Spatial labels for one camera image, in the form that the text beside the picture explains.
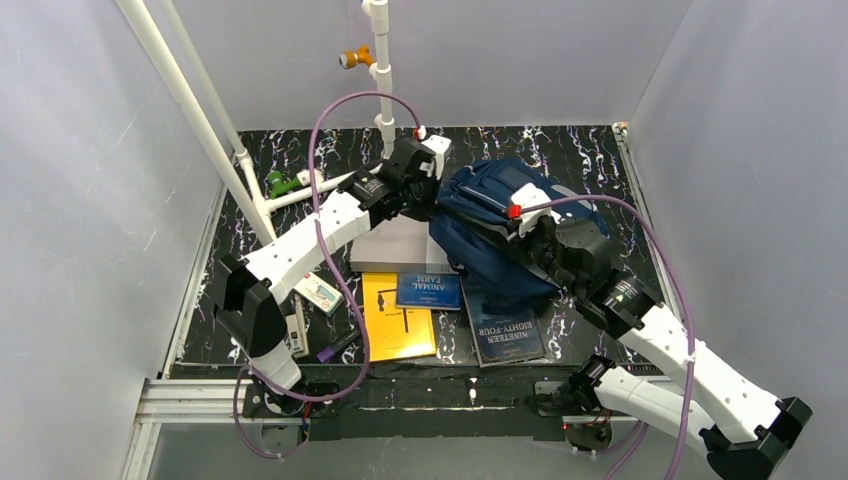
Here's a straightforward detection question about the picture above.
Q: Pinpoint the navy blue student backpack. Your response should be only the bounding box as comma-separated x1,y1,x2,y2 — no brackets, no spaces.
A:
429,158,575,312

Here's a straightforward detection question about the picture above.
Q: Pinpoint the blue Animal Farm book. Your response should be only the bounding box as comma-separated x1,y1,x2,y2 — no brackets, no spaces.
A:
396,273,462,311

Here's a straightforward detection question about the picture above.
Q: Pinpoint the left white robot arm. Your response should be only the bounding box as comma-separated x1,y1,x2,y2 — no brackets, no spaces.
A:
211,135,453,401

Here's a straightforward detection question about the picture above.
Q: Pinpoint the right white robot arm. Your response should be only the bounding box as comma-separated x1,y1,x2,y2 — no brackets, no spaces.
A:
516,211,812,479

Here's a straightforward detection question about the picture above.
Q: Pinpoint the white green card pack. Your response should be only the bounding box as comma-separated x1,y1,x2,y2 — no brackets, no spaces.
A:
294,273,343,315

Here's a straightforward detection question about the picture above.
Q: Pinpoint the Nineteen Eighty-Four book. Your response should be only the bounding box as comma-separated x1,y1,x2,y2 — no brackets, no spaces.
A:
461,279,546,367

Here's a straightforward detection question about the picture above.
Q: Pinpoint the green pipe valve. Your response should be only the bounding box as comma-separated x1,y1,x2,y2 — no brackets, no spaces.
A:
267,171,302,199

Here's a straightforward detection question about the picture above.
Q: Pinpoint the yellow book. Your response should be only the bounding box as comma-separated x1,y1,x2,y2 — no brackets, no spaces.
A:
362,273,437,363

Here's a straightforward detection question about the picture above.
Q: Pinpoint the white glue stick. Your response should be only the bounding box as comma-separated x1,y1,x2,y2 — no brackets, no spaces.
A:
285,296,309,359

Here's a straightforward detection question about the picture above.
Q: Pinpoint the purple black marker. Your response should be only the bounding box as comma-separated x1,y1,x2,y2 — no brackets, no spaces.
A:
316,329,361,364

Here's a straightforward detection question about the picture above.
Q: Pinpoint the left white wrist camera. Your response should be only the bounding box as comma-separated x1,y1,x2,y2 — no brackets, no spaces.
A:
411,131,453,180

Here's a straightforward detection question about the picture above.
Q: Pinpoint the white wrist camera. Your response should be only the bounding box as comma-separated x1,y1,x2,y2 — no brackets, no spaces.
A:
506,183,562,237
411,131,453,180

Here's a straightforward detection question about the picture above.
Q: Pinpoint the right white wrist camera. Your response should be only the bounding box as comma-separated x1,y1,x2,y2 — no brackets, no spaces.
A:
506,183,562,237

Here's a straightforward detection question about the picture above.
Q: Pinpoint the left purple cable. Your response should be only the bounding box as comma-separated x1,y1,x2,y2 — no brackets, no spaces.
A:
229,91,425,461

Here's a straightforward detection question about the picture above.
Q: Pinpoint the purple cable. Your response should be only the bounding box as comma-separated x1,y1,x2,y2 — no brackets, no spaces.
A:
516,195,697,480
229,91,425,461

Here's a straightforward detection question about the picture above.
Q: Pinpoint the white PVC pipe frame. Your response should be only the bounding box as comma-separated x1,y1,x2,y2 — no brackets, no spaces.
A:
115,0,399,243

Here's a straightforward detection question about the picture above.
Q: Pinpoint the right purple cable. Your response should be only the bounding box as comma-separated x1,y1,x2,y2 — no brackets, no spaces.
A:
516,195,697,480

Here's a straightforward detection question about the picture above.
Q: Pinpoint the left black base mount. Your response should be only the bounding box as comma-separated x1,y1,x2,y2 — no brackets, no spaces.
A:
240,377,341,419

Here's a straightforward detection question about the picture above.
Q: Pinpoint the aluminium rail frame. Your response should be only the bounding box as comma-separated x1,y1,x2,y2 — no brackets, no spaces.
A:
137,125,661,460

